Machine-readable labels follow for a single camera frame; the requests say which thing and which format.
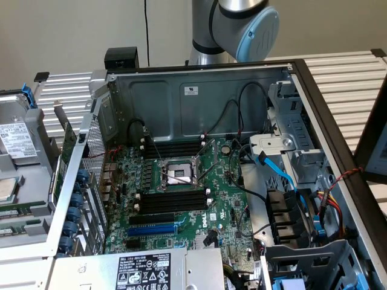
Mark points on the long black expansion slot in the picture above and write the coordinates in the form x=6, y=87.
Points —
x=151, y=219

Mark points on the CPU socket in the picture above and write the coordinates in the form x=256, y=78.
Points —
x=176, y=175

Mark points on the black table end cap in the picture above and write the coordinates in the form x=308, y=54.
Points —
x=41, y=76
x=378, y=52

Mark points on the blue card retainer knob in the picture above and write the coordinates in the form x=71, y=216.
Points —
x=65, y=243
x=78, y=186
x=83, y=175
x=70, y=228
x=73, y=214
x=76, y=200

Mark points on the blue expansion slot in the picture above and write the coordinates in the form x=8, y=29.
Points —
x=151, y=232

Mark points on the silver CPU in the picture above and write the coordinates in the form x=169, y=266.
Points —
x=7, y=188

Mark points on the black box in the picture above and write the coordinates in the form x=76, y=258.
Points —
x=121, y=57

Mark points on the silver heat sink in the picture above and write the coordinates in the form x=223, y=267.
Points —
x=199, y=241

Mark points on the blue disk carrier tab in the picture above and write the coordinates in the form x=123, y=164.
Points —
x=27, y=96

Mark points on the blue plastic clip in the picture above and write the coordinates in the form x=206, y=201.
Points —
x=320, y=231

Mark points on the metal socket cover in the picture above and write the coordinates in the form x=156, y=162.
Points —
x=211, y=151

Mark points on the silver coin battery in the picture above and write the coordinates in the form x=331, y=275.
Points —
x=225, y=149

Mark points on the dark framed monitor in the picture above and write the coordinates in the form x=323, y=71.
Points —
x=367, y=136

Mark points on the metal disk bay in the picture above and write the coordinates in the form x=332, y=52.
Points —
x=305, y=163

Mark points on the grey parts rack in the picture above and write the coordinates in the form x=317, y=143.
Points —
x=33, y=127

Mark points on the silver power supply with label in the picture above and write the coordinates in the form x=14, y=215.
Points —
x=151, y=269

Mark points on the silver hard disk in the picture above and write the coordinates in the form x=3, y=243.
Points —
x=15, y=139

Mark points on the grey disk bay cage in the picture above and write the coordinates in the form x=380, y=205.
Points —
x=302, y=250

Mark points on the black case fan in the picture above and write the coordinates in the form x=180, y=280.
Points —
x=284, y=208

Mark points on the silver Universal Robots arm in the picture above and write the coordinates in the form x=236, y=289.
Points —
x=205, y=24

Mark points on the short black expansion slot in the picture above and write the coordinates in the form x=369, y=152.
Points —
x=134, y=244

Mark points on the open metal PC case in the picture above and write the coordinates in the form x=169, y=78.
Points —
x=254, y=114

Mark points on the metal locking lever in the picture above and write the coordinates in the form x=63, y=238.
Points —
x=211, y=172
x=178, y=179
x=154, y=145

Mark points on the green graphics card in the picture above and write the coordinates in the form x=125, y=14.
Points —
x=68, y=142

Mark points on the silver drive latch bracket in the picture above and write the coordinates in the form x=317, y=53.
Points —
x=269, y=142

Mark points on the green Dell motherboard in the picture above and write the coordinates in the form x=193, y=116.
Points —
x=223, y=196

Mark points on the blue disk carrier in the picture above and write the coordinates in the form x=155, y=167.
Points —
x=287, y=285

